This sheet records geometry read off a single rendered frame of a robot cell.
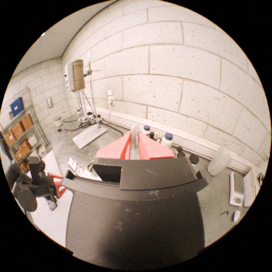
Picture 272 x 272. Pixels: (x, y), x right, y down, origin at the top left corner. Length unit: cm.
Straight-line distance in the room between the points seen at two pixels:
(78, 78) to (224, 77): 87
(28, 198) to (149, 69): 75
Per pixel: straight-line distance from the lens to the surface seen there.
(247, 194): 92
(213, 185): 61
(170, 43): 62
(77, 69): 63
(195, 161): 50
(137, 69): 63
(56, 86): 268
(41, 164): 28
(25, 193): 26
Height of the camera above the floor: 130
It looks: 37 degrees down
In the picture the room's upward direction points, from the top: straight up
